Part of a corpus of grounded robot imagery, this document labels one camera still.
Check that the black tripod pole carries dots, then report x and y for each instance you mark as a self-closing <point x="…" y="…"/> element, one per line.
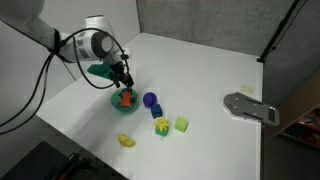
<point x="278" y="30"/>

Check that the black case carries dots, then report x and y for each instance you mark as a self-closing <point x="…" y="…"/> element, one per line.
<point x="33" y="163"/>

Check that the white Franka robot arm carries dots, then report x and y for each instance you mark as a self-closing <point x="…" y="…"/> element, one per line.
<point x="86" y="45"/>

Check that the red and black tool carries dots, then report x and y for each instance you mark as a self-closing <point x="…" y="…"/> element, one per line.
<point x="71" y="163"/>

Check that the wooden shelf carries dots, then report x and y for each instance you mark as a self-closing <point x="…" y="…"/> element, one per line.
<point x="300" y="100"/>

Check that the purple ball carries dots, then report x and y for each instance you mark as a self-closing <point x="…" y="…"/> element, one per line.
<point x="149" y="99"/>

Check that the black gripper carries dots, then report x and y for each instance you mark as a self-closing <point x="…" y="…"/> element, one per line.
<point x="118" y="70"/>

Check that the grey metal mounting plate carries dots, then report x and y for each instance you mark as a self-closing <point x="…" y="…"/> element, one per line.
<point x="235" y="101"/>

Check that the green toy block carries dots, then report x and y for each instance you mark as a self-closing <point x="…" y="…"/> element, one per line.
<point x="161" y="132"/>

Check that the yellow gear toy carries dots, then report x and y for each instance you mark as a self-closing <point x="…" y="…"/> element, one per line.
<point x="161" y="123"/>

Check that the lime green cube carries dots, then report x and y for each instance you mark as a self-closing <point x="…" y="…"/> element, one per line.
<point x="181" y="124"/>

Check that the blue toy cube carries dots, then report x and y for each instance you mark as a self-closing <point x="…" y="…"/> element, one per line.
<point x="156" y="111"/>
<point x="134" y="97"/>

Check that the pale yellow sticky note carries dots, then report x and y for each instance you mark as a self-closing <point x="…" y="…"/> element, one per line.
<point x="247" y="88"/>

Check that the green bowl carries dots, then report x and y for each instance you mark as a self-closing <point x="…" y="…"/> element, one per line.
<point x="116" y="100"/>

